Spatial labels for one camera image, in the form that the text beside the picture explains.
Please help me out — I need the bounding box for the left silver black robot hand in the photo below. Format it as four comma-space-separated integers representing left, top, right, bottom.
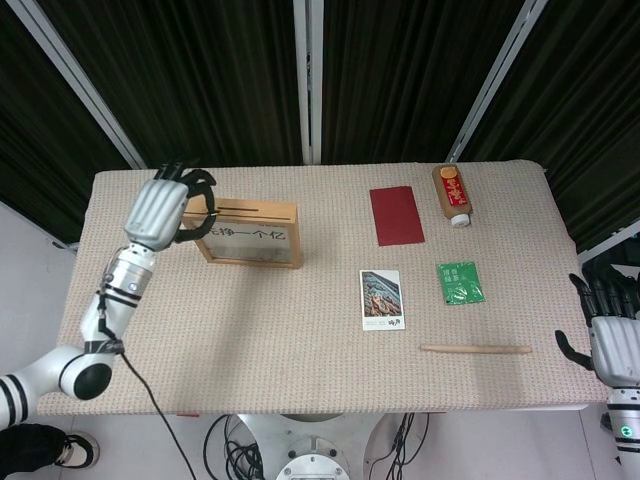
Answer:
123, 159, 218, 252

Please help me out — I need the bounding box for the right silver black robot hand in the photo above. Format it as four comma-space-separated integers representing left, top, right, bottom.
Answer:
554, 264, 640, 389

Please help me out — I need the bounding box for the grey round robot base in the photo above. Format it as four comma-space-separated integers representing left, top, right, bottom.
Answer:
239, 413, 386, 480

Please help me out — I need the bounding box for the wooden coin box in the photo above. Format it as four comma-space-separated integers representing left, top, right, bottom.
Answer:
179, 197, 304, 270

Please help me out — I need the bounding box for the black bag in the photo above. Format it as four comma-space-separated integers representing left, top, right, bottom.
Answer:
589, 243, 640, 279

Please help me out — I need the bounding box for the wooden drumstick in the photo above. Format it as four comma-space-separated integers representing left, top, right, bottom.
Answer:
419, 343, 534, 356

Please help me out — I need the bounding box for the black divider curtain panel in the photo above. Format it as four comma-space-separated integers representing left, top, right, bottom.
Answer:
462, 0, 640, 254
322, 0, 531, 165
37, 0, 306, 170
0, 0, 135, 246

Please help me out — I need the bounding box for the green tea sachet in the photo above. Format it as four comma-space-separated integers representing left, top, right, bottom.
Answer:
435, 260, 488, 305

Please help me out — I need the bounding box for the beige woven tablecloth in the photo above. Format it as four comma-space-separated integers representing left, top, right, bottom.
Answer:
35, 158, 609, 416

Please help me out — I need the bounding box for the brown bottle with red label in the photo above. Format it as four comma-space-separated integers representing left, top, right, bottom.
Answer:
431, 163, 474, 230

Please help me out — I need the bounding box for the white bordered photo postcard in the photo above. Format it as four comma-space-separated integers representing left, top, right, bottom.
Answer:
358, 269, 406, 332

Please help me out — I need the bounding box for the red paper envelope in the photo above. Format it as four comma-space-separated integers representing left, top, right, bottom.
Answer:
369, 185, 426, 248

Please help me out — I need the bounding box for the black and white sneaker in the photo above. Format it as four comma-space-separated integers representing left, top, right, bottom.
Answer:
53, 432, 101, 470

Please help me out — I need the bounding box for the person's black trouser leg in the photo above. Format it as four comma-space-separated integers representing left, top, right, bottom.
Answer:
0, 423, 69, 480

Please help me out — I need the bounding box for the white divider frame post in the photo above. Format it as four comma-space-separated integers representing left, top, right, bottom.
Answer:
9, 0, 146, 170
443, 0, 551, 162
292, 0, 325, 165

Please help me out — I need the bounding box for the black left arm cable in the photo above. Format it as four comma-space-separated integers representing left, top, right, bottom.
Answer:
96, 287, 197, 480

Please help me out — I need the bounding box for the black floor cable bundle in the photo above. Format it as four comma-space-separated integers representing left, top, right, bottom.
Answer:
369, 413, 431, 480
203, 414, 264, 480

